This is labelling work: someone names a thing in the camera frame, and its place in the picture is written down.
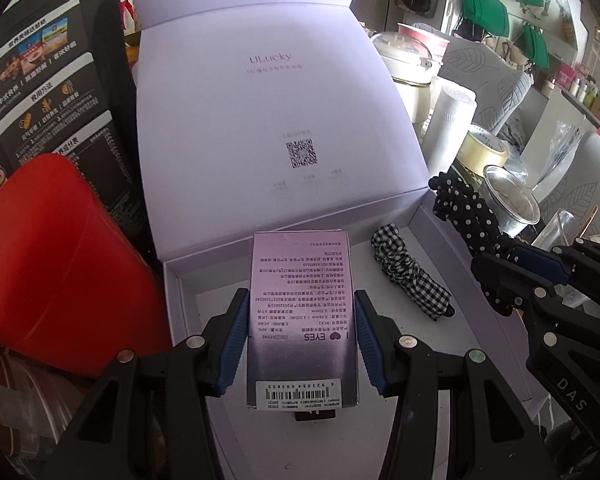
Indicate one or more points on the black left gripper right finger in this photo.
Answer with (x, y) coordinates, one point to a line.
(491, 434)

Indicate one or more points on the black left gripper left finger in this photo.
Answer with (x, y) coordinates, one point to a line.
(147, 417)

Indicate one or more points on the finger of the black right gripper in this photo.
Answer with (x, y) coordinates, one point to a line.
(537, 261)
(581, 257)

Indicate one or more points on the black polka dot scrunchie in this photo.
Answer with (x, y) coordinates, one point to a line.
(491, 251)

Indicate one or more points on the black white gingham scrunchie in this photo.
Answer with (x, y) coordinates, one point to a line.
(403, 270)

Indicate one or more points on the lavender contact lens box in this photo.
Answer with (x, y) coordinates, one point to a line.
(302, 353)

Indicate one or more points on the slim black cosmetic box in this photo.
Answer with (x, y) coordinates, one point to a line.
(314, 415)

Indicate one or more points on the glass with gold spoon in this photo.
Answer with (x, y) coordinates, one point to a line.
(564, 228)

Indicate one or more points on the metal tin cup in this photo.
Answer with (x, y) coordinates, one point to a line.
(512, 203)

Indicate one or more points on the black labelled clear jar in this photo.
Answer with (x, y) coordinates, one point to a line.
(36, 407)

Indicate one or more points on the tape roll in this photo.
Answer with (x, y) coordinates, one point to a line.
(481, 148)

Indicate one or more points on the red cylindrical canister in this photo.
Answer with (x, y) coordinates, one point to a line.
(73, 291)

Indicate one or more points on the white cylindrical tube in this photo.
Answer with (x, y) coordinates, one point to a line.
(449, 124)

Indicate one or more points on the grey leaf pattern chair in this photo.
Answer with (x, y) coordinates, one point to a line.
(499, 88)

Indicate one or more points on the green tote bag lower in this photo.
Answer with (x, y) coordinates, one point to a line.
(535, 48)

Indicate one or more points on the pink instant noodle cup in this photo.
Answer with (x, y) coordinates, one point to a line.
(434, 42)

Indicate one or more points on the white electric cooker pot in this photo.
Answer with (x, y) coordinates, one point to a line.
(412, 68)

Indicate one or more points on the green tote bag left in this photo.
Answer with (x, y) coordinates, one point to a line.
(480, 18)

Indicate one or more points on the white lavender gift box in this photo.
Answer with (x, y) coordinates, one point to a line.
(257, 115)

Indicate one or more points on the black food pouch bag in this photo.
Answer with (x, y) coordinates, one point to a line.
(66, 89)

